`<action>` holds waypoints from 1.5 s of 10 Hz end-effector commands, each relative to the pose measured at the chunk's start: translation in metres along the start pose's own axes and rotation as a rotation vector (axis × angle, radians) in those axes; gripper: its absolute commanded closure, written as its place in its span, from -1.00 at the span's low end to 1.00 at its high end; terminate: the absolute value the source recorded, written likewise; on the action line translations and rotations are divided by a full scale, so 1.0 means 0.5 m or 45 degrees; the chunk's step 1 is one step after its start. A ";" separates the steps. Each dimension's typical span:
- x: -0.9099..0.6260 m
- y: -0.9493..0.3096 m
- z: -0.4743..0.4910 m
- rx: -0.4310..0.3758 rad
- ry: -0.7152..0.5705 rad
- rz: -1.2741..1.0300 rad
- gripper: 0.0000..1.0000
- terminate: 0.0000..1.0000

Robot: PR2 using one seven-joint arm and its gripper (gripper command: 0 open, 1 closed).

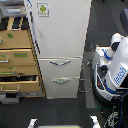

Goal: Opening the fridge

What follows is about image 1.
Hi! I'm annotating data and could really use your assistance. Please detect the white refrigerator body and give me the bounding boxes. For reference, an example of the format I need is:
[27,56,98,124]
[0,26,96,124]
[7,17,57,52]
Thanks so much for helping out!
[24,0,92,99]

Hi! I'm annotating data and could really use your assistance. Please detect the white bottom fridge drawer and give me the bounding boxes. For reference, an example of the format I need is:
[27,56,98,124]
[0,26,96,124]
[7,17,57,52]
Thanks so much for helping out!
[43,78,79,99]

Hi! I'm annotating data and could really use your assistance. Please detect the coiled cable on floor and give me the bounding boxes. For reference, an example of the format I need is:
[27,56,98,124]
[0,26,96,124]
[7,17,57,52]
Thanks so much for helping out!
[78,77,93,94]

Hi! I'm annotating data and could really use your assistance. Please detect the grey box on cabinet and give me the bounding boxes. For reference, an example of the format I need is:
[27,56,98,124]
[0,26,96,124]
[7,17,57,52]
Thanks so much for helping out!
[0,6,26,17]

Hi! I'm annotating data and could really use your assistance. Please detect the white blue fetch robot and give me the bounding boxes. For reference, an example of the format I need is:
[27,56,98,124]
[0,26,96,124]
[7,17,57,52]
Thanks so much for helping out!
[92,33,128,106]

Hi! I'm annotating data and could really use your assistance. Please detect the white fridge door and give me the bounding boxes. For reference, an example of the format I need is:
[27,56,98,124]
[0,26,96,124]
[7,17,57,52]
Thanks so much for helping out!
[24,0,92,58]

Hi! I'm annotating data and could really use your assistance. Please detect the green android sticker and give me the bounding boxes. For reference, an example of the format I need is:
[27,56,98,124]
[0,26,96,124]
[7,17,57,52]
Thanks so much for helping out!
[37,2,49,17]

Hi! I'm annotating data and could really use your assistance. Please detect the white fridge drawer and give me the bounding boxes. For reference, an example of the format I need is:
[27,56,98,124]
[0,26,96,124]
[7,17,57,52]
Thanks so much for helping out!
[43,78,79,99]
[38,58,82,79]

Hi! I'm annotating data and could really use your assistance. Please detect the white middle fridge drawer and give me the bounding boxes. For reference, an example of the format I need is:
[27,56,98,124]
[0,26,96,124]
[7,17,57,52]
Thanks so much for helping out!
[38,58,82,79]

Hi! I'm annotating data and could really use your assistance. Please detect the wooden drawer cabinet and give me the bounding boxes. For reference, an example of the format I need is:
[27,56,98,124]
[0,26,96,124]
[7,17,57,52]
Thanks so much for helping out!
[0,17,45,97]

